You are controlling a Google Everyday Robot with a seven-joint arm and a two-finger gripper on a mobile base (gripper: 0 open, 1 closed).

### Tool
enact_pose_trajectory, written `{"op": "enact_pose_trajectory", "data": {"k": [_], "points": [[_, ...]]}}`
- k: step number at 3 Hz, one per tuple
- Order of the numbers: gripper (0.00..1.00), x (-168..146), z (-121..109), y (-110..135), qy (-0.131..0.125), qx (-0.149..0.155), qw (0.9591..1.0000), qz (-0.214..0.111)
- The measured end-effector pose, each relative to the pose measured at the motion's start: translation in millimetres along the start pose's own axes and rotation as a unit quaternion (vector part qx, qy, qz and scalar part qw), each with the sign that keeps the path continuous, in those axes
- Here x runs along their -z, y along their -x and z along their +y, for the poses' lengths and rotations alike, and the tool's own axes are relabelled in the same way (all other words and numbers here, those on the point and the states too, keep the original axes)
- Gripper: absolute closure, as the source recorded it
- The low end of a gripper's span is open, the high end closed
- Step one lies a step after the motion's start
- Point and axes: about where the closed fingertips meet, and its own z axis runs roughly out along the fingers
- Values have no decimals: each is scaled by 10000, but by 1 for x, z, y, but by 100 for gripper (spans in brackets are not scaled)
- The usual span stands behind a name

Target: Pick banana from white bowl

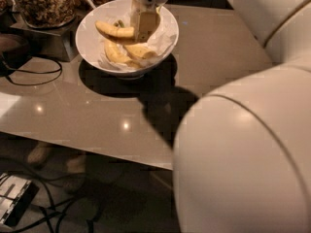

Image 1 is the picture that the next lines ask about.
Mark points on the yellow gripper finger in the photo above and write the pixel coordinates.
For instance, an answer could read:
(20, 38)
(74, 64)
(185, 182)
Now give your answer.
(145, 20)

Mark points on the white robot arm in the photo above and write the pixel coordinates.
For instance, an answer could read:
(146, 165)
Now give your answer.
(242, 153)

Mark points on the white ceramic bowl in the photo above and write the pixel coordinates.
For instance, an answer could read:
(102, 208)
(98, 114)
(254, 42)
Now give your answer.
(88, 39)

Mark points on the white paper liner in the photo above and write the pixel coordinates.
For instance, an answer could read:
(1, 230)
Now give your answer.
(163, 41)

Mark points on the grey metal stand block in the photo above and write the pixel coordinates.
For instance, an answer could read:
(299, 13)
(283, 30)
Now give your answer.
(58, 43)

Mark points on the glass jar of granola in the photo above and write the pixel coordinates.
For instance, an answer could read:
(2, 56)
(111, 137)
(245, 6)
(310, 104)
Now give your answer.
(45, 14)

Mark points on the dark round object left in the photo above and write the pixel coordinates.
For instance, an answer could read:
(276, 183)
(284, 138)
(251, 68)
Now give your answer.
(14, 51)

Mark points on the silver box on floor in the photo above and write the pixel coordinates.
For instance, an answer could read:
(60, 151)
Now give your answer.
(16, 195)

